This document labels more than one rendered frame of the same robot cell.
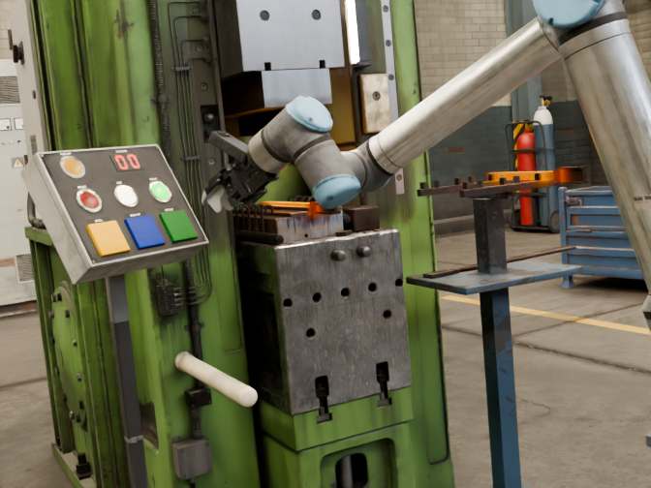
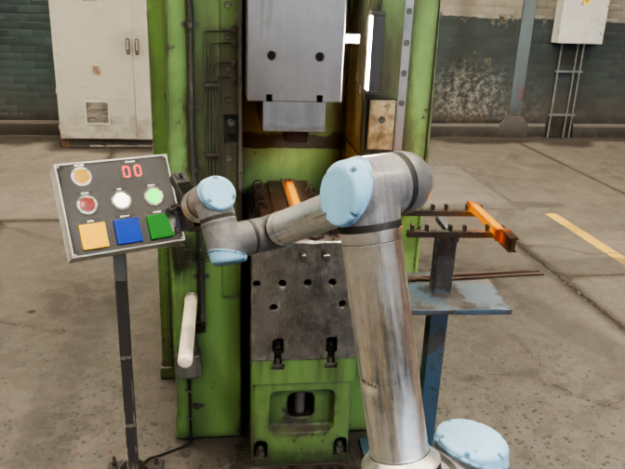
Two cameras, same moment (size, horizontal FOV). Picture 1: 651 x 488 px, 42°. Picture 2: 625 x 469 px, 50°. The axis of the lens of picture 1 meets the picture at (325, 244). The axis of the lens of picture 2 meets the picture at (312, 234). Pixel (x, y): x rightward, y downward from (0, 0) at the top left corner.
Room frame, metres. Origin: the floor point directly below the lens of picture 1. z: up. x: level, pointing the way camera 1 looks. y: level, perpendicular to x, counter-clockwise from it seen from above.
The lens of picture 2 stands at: (0.28, -0.75, 1.70)
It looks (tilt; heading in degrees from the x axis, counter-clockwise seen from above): 20 degrees down; 19
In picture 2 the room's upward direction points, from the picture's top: 2 degrees clockwise
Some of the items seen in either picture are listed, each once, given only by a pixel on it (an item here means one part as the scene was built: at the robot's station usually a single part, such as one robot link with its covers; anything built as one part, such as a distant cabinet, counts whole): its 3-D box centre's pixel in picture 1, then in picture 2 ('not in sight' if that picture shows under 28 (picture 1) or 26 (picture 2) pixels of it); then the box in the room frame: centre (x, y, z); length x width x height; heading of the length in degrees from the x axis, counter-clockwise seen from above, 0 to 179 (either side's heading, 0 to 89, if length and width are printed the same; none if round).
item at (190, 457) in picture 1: (192, 456); (188, 363); (2.21, 0.41, 0.36); 0.09 x 0.07 x 0.12; 117
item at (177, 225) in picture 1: (177, 227); (160, 226); (1.94, 0.33, 1.01); 0.07 x 0.05 x 0.07; 142
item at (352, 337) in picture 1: (301, 306); (298, 270); (2.49, 0.09, 0.69); 0.56 x 0.38 x 0.45; 27
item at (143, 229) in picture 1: (143, 232); (127, 231); (1.86, 0.39, 1.01); 0.07 x 0.05 x 0.07; 142
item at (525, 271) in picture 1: (492, 274); (439, 292); (2.38, -0.47, 0.75); 0.40 x 0.30 x 0.02; 115
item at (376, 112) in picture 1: (375, 103); (380, 125); (2.53, -0.18, 1.27); 0.09 x 0.02 x 0.17; 117
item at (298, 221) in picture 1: (277, 220); (285, 205); (2.45, 0.13, 0.96); 0.42 x 0.20 x 0.09; 27
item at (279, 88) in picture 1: (264, 95); (287, 105); (2.45, 0.13, 1.32); 0.42 x 0.20 x 0.10; 27
